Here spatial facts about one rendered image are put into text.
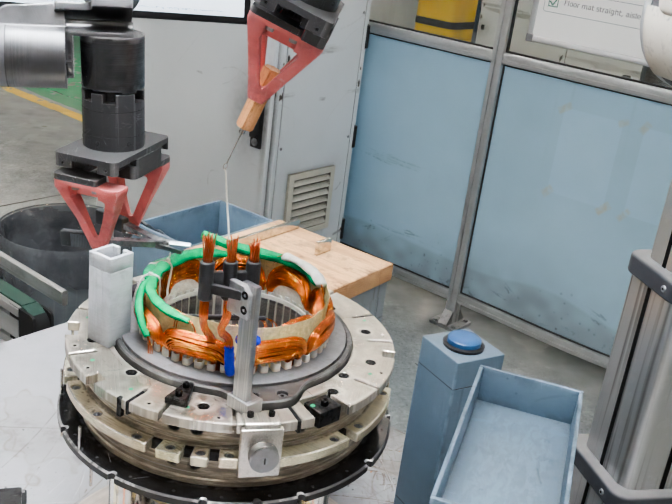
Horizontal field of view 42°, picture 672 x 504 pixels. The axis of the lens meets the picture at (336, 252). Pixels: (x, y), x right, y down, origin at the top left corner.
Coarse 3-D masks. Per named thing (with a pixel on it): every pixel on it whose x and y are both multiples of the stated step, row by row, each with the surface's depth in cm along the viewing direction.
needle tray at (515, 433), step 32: (480, 384) 94; (512, 384) 93; (544, 384) 92; (480, 416) 92; (512, 416) 92; (544, 416) 93; (576, 416) 86; (480, 448) 86; (512, 448) 87; (544, 448) 88; (448, 480) 81; (480, 480) 81; (512, 480) 82; (544, 480) 83
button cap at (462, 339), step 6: (456, 330) 105; (462, 330) 106; (450, 336) 104; (456, 336) 104; (462, 336) 104; (468, 336) 104; (474, 336) 104; (450, 342) 103; (456, 342) 103; (462, 342) 103; (468, 342) 103; (474, 342) 103; (480, 342) 104; (462, 348) 103; (468, 348) 102; (474, 348) 103
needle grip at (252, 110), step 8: (264, 72) 76; (272, 72) 76; (264, 80) 76; (248, 104) 78; (256, 104) 77; (264, 104) 78; (248, 112) 78; (256, 112) 78; (240, 120) 78; (248, 120) 78; (256, 120) 78; (248, 128) 78
